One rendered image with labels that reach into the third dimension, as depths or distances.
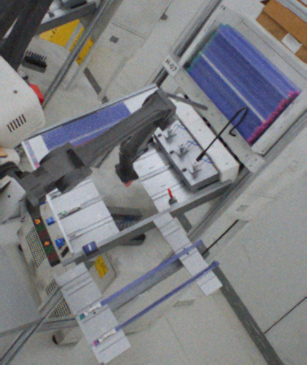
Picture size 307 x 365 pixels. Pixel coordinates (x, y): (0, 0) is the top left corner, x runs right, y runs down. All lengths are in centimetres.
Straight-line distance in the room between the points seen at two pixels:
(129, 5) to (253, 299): 221
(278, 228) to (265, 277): 37
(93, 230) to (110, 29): 153
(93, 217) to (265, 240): 188
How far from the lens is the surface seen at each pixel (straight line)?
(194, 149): 202
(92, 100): 334
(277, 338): 359
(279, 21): 241
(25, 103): 114
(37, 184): 116
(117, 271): 214
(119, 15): 304
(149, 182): 200
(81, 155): 123
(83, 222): 193
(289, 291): 350
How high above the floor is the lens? 188
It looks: 24 degrees down
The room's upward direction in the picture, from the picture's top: 38 degrees clockwise
